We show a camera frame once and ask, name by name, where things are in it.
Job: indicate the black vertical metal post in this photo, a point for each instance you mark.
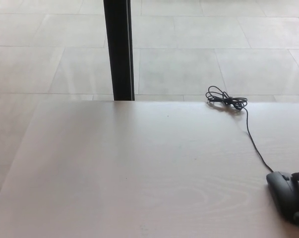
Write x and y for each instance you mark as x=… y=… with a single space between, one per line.
x=118 y=49

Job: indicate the black computer mouse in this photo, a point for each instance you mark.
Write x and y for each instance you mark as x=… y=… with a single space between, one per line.
x=280 y=194

